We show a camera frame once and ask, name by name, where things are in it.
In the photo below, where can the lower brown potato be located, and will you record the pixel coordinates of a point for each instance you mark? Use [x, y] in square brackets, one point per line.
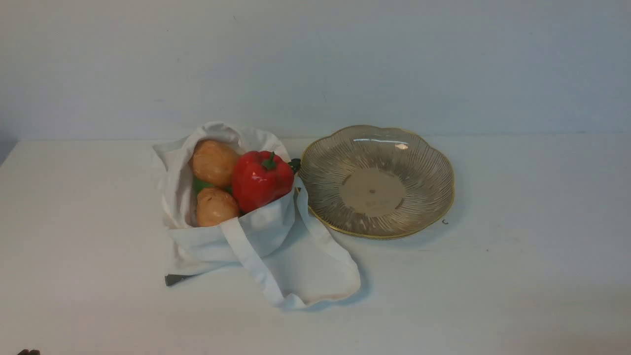
[215, 206]

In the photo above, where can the green vegetable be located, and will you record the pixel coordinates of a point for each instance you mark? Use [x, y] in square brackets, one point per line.
[198, 185]

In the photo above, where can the red bell pepper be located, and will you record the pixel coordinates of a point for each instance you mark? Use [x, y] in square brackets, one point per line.
[259, 178]

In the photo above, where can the brown potato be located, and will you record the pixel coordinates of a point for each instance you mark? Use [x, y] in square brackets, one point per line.
[215, 206]
[214, 162]

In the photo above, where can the orange carrot with leaves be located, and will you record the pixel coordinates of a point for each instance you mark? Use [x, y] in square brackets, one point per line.
[295, 165]

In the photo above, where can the gold-rimmed glass plate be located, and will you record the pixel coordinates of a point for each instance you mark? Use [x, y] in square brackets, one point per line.
[377, 183]

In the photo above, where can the upper brown potato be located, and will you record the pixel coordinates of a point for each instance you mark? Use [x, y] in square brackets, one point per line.
[214, 162]

